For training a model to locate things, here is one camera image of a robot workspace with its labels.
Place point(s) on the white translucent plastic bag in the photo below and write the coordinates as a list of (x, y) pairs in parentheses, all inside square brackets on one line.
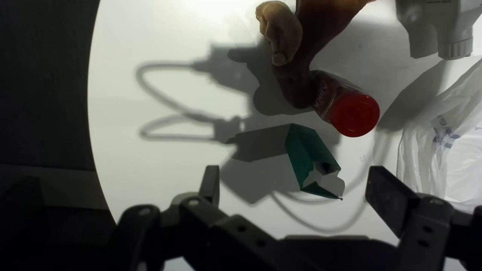
[(447, 136)]

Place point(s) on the green plastic block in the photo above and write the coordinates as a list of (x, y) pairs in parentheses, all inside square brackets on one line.
[(310, 160)]

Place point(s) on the brown plush animal toy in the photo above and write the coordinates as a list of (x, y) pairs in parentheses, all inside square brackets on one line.
[(311, 35)]

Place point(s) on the brown spice jar red lid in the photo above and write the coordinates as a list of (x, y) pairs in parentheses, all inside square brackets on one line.
[(352, 113)]

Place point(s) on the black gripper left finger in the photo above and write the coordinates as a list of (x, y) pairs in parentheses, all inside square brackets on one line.
[(201, 235)]

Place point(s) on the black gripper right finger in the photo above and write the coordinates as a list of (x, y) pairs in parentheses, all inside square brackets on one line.
[(432, 235)]

